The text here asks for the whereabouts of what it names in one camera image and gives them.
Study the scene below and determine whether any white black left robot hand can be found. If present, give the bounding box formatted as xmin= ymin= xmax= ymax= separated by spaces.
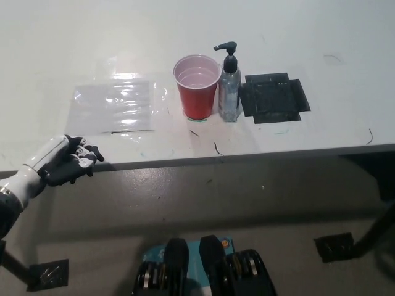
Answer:
xmin=0 ymin=134 xmax=105 ymax=208

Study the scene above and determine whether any clear pump hand soap bottle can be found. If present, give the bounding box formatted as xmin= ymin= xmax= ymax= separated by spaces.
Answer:
xmin=213 ymin=41 xmax=242 ymax=123

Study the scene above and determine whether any clear glossy plastic sheet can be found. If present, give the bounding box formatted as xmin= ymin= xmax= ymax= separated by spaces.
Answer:
xmin=62 ymin=57 xmax=170 ymax=137

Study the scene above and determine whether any black floor tape patch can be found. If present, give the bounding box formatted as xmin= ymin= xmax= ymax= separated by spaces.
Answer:
xmin=314 ymin=231 xmax=359 ymax=263
xmin=26 ymin=258 xmax=70 ymax=292

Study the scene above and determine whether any red plastic cup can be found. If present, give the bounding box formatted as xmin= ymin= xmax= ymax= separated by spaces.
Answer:
xmin=172 ymin=54 xmax=222 ymax=121

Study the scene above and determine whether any large black tape patch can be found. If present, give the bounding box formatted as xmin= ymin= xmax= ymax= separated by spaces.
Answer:
xmin=239 ymin=72 xmax=312 ymax=125

